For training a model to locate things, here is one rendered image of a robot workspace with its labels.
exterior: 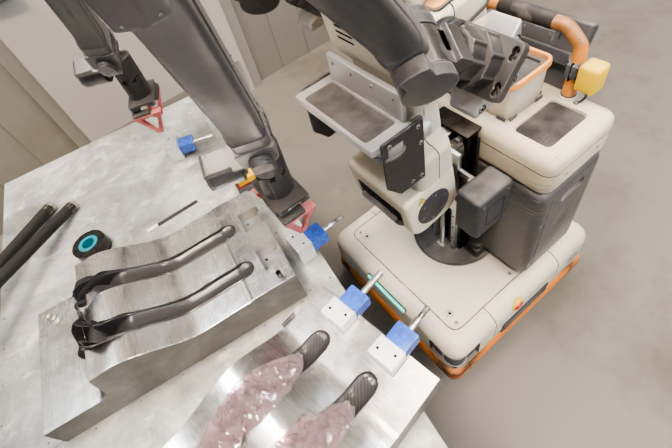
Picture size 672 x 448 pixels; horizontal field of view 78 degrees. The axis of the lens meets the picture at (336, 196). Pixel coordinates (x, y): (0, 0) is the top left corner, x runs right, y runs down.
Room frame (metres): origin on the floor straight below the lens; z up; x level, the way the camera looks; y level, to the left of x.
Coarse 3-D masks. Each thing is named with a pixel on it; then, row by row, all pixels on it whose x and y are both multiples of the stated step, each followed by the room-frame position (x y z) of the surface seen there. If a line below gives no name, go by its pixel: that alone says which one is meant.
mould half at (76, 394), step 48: (192, 240) 0.57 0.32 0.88; (240, 240) 0.53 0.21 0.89; (144, 288) 0.47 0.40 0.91; (192, 288) 0.45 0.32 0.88; (240, 288) 0.42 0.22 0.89; (288, 288) 0.40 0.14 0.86; (48, 336) 0.46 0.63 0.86; (144, 336) 0.36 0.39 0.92; (192, 336) 0.35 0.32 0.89; (48, 384) 0.36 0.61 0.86; (96, 384) 0.31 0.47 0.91; (144, 384) 0.32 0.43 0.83; (48, 432) 0.27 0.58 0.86
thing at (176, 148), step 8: (176, 136) 0.99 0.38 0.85; (184, 136) 0.99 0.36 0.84; (192, 136) 0.99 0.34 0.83; (208, 136) 0.97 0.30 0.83; (168, 144) 0.96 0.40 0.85; (176, 144) 0.95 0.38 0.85; (184, 144) 0.95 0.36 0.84; (192, 144) 0.95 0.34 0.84; (168, 152) 0.94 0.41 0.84; (176, 152) 0.94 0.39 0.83; (184, 152) 0.95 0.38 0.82; (176, 160) 0.94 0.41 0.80
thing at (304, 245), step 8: (312, 224) 0.55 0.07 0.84; (328, 224) 0.54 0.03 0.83; (296, 232) 0.53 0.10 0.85; (304, 232) 0.54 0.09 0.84; (312, 232) 0.53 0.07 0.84; (320, 232) 0.52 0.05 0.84; (288, 240) 0.52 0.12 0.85; (296, 240) 0.51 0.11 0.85; (304, 240) 0.51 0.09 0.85; (312, 240) 0.51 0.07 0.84; (320, 240) 0.51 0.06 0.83; (328, 240) 0.52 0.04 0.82; (296, 248) 0.49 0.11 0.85; (304, 248) 0.49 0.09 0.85; (312, 248) 0.49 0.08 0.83; (296, 256) 0.51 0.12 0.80; (304, 256) 0.49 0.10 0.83; (312, 256) 0.49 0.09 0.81; (304, 264) 0.48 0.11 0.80
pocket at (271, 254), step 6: (264, 246) 0.50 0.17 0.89; (270, 246) 0.50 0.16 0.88; (276, 246) 0.50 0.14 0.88; (258, 252) 0.49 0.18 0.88; (264, 252) 0.49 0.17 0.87; (270, 252) 0.50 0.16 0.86; (276, 252) 0.49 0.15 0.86; (282, 252) 0.48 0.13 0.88; (264, 258) 0.49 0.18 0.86; (270, 258) 0.48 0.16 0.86; (276, 258) 0.48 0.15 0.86; (282, 258) 0.47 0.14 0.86; (264, 264) 0.47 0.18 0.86; (270, 264) 0.47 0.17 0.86
